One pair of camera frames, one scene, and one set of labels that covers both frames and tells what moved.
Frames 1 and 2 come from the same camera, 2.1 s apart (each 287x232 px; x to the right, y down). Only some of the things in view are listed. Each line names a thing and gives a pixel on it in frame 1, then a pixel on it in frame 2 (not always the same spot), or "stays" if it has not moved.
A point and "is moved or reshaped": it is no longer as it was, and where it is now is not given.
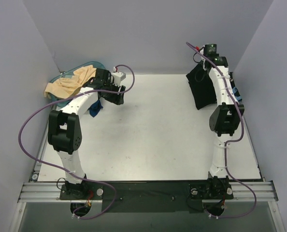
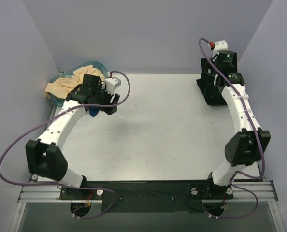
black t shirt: x=202 y=86 is moved or reshaped
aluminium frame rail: x=50 y=192 stays
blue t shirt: x=94 y=108 stays
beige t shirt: x=64 y=88 stays
